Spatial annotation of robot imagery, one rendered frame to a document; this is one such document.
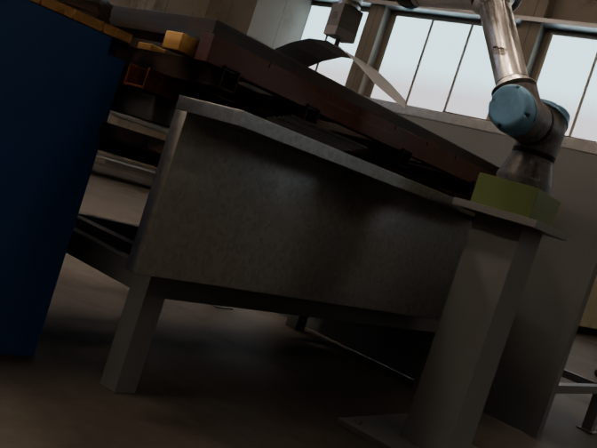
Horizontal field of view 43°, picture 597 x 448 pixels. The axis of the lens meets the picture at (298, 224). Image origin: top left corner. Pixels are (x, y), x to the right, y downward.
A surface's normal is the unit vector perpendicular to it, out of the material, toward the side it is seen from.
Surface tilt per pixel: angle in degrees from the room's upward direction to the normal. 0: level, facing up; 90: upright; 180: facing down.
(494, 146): 90
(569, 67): 90
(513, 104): 95
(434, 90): 90
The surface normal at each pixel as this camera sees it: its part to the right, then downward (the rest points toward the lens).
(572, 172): -0.63, -0.17
